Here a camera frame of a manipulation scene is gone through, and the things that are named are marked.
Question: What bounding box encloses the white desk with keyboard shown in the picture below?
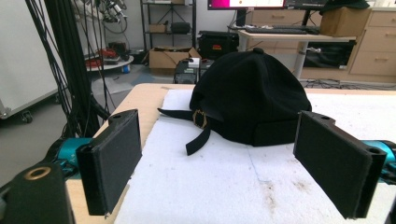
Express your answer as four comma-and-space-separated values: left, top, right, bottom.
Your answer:
236, 28, 357, 80

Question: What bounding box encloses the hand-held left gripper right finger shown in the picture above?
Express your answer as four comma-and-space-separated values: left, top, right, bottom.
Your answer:
292, 110, 388, 220

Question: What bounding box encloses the open cardboard box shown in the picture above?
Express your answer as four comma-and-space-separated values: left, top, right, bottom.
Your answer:
148, 46, 202, 70

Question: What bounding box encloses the black metal shelf rack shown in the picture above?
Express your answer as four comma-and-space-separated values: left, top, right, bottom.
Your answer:
139, 0, 198, 52

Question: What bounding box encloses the black cap with gold buckle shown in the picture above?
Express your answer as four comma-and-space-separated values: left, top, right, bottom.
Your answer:
157, 47, 313, 157

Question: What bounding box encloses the black keyboard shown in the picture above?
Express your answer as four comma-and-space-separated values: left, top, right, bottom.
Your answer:
244, 26, 308, 35

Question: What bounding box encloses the white wheeled panel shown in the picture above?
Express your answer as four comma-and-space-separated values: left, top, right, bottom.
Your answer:
0, 0, 61, 124

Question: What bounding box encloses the round white platform with parts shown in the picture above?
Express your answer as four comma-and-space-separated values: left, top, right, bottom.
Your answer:
83, 48, 134, 73

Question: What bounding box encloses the bundle of black cables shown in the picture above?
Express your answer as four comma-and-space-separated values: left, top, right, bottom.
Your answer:
24, 0, 110, 139

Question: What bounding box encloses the black equipment case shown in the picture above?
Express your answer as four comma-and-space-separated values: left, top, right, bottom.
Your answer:
197, 30, 240, 61

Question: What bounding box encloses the closed cardboard box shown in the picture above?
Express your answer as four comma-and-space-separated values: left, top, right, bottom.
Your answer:
318, 7, 373, 37

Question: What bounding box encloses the computer monitor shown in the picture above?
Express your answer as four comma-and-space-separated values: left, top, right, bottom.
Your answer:
206, 0, 287, 27

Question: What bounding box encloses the white foam mat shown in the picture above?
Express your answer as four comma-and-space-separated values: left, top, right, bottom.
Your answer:
113, 89, 396, 224

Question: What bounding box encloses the wooden drawer cabinet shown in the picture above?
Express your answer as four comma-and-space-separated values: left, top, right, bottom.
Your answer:
248, 7, 396, 84

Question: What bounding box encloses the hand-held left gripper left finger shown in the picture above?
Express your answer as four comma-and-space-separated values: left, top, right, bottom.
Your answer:
76, 108, 143, 217

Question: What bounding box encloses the black device with white top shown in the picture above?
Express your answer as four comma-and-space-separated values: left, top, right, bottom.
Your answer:
173, 57, 216, 85

